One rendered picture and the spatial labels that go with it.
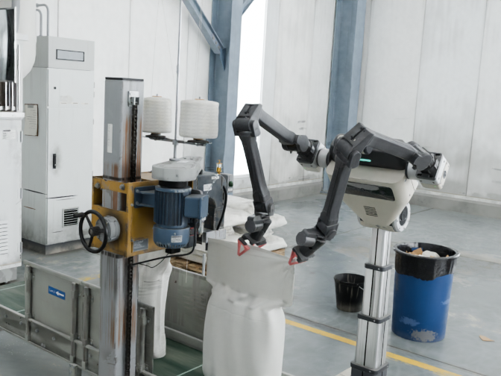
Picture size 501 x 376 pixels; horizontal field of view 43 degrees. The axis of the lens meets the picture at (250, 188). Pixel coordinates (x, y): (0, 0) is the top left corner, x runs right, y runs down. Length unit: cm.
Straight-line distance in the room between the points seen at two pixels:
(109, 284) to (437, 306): 274
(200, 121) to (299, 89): 810
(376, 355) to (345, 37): 881
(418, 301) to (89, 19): 478
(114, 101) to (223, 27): 632
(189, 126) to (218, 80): 629
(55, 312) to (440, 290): 269
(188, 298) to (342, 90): 831
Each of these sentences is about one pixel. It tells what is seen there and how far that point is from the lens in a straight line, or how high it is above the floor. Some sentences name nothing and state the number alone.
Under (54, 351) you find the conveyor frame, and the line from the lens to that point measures 367.
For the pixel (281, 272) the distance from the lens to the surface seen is 272.
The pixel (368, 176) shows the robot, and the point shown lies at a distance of 283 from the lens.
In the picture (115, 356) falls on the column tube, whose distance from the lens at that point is 288.
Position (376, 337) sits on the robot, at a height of 60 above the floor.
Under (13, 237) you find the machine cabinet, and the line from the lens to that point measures 562.
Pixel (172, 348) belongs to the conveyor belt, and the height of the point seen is 38.
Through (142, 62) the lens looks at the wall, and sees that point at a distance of 804.
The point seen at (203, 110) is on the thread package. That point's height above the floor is 165.
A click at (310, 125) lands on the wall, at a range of 1103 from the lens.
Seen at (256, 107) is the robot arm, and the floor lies 167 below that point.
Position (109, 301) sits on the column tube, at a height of 81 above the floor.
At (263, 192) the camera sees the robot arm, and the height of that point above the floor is 131.
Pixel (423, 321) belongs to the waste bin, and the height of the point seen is 16.
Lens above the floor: 173
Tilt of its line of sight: 9 degrees down
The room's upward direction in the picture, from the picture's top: 3 degrees clockwise
